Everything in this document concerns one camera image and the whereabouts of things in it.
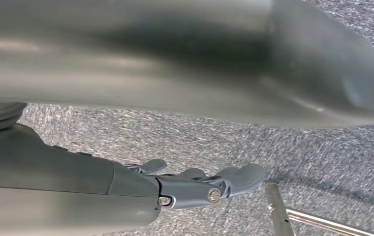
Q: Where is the steel workbench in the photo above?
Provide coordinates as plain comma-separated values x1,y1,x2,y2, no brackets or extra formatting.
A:
262,181,374,236

